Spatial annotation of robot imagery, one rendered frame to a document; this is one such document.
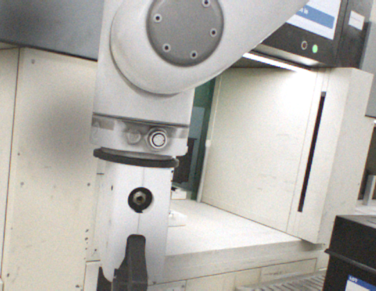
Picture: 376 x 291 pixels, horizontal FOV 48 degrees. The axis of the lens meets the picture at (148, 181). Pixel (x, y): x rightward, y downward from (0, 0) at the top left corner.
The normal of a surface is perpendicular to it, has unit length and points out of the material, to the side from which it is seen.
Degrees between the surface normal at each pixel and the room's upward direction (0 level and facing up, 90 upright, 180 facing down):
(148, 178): 79
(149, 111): 90
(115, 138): 90
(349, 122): 90
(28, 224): 90
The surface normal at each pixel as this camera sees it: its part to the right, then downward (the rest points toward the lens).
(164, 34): 0.04, 0.25
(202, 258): 0.58, 0.22
